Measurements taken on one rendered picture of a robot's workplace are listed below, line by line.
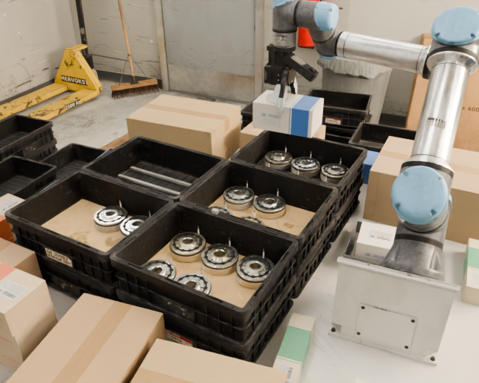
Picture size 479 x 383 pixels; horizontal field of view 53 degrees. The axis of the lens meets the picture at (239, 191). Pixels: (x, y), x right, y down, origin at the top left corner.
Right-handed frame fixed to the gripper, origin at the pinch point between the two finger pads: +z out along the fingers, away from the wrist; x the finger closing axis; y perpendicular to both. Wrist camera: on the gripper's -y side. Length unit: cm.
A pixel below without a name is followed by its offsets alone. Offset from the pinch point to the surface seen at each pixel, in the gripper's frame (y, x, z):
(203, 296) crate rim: -6, 72, 18
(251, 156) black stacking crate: 15.0, -3.9, 22.6
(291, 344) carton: -24, 62, 35
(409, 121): -21, -230, 93
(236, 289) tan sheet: -7, 57, 28
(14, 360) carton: 36, 93, 36
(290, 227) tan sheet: -10.8, 25.7, 27.8
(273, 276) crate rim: -18, 59, 18
